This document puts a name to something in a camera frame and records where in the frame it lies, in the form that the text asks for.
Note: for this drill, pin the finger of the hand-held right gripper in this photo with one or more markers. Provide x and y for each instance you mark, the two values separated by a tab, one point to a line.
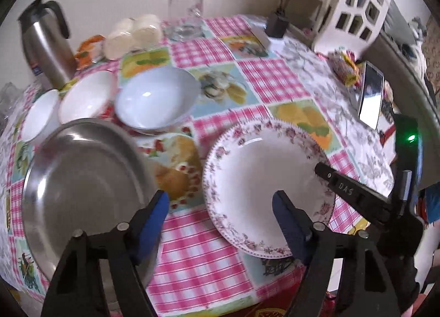
347	188

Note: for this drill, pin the colourful snack packet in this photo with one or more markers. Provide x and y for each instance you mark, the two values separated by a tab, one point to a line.
343	68

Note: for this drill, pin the clear glass mug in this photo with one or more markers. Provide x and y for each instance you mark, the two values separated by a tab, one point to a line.
185	18

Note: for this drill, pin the stainless steel thermos jug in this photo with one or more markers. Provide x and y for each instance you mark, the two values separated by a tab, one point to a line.
44	49

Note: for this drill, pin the red rimmed white bowl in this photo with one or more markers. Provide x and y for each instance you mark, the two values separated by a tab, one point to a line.
86	97

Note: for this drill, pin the white power strip with adapter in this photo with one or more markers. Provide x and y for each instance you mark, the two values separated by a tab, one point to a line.
259	37

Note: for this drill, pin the large white bowl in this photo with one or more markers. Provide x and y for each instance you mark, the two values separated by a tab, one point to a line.
154	97

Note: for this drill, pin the pink checked tablecloth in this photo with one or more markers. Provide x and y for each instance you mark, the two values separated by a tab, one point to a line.
192	251

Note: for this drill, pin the orange snack packet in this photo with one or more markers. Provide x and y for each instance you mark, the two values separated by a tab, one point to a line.
86	54

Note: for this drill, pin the black smartphone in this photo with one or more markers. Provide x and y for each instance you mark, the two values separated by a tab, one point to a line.
371	97

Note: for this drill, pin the small clear glass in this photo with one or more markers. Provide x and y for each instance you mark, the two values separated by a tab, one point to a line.
8	104

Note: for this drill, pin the stainless steel plate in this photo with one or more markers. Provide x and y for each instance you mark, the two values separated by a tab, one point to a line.
79	179

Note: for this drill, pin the plastic bag of white cups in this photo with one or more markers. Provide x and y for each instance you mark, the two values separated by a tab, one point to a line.
137	33

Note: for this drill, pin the black power adapter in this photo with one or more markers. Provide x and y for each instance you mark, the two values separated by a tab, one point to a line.
276	25

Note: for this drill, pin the grey upholstered seat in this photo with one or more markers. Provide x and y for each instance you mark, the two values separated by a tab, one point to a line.
395	52

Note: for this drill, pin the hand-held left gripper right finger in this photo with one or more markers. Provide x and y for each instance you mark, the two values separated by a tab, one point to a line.
288	226

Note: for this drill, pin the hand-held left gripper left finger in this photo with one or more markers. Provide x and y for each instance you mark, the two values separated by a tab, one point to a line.
155	224

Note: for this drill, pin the white floral tablecloth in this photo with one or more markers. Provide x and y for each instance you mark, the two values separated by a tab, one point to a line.
319	80

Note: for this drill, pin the small white bowl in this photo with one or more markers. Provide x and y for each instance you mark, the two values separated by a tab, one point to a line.
39	114

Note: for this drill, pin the floral rimmed white plate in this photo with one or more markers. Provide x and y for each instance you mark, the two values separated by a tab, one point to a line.
254	165

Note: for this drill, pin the white lattice organizer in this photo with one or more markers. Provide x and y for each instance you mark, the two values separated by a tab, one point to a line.
330	28

